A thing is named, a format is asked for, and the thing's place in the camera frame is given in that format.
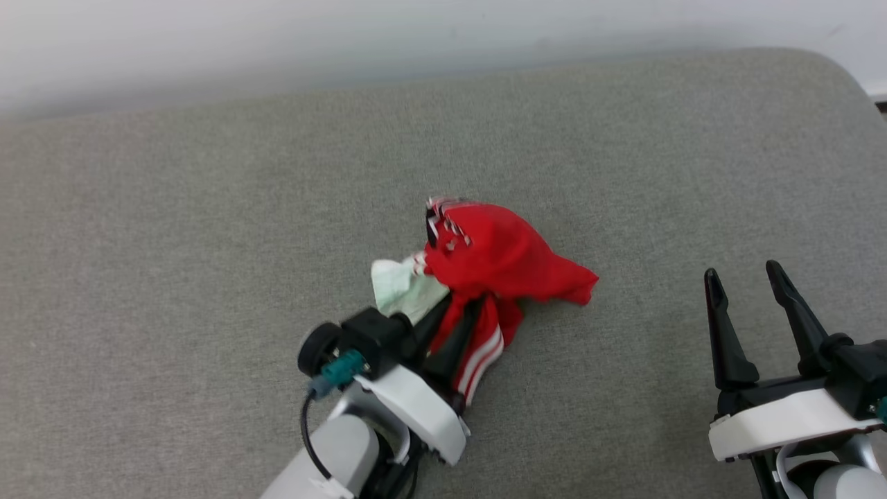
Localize teal left camera connector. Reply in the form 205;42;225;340
308;349;368;401

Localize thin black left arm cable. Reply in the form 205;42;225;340
299;392;335;481

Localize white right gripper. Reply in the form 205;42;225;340
704;259;885;464

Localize red white trimmed shirt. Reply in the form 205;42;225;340
371;196;599;407

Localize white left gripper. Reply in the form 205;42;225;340
349;297;484;467

